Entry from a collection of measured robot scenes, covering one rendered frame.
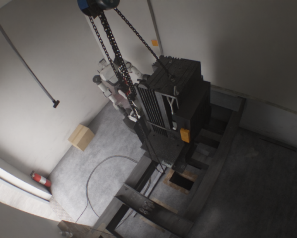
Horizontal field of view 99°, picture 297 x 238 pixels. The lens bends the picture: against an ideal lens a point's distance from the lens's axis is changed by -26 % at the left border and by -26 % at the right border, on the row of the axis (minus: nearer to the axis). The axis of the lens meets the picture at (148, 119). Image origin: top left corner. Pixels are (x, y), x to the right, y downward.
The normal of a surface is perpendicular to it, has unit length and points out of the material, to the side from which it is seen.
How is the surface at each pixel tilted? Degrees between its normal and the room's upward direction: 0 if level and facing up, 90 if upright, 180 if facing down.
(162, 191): 0
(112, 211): 0
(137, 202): 0
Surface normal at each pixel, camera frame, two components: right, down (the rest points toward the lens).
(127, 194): -0.25, -0.60
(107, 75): 0.22, 0.38
